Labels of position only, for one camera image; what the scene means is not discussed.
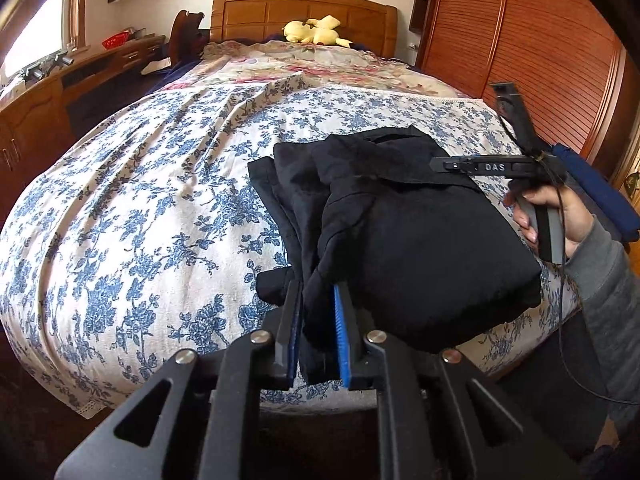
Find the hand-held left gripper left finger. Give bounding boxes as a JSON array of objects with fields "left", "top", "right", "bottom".
[{"left": 55, "top": 280, "right": 304, "bottom": 480}]

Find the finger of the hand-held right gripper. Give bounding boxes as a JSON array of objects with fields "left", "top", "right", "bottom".
[{"left": 430, "top": 156, "right": 475, "bottom": 174}]

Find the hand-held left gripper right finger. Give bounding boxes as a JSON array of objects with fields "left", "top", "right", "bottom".
[{"left": 331, "top": 280, "right": 583, "bottom": 480}]

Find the black coat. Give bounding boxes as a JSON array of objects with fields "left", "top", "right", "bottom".
[{"left": 247, "top": 126, "right": 544, "bottom": 387}]

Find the person's right forearm grey sleeve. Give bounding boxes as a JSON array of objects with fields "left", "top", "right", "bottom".
[{"left": 564, "top": 219, "right": 640, "bottom": 413}]

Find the person's right hand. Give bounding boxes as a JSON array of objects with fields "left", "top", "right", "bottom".
[{"left": 503, "top": 179, "right": 599, "bottom": 257}]

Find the folded blue cloth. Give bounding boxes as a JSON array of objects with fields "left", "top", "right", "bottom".
[{"left": 549, "top": 142, "right": 640, "bottom": 244}]

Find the wooden door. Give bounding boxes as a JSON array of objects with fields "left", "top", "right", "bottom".
[{"left": 606, "top": 50, "right": 640, "bottom": 211}]

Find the wooden slatted wardrobe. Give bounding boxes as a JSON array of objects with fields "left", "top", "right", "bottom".
[{"left": 407, "top": 0, "right": 632, "bottom": 182}]

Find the pink floral quilt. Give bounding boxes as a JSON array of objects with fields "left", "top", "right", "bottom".
[{"left": 165, "top": 40, "right": 472, "bottom": 102}]

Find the yellow plush toy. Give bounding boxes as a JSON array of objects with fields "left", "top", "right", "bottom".
[{"left": 282, "top": 15, "right": 354, "bottom": 50}]

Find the blue floral bed sheet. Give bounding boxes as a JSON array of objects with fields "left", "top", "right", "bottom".
[{"left": 0, "top": 72, "right": 582, "bottom": 418}]

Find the wooden bed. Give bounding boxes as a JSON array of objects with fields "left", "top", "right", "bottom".
[{"left": 0, "top": 0, "right": 591, "bottom": 418}]

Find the wooden chair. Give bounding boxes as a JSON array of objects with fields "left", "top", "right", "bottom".
[{"left": 167, "top": 9, "right": 206, "bottom": 64}]

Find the white paper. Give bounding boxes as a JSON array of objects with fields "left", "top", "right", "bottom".
[{"left": 141, "top": 57, "right": 174, "bottom": 77}]

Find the wooden desk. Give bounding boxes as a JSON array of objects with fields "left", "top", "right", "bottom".
[{"left": 0, "top": 35, "right": 167, "bottom": 223}]

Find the black device on desk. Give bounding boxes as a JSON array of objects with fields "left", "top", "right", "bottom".
[{"left": 19, "top": 50, "right": 77, "bottom": 82}]

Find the window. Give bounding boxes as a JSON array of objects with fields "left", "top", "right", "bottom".
[{"left": 0, "top": 0, "right": 81, "bottom": 78}]

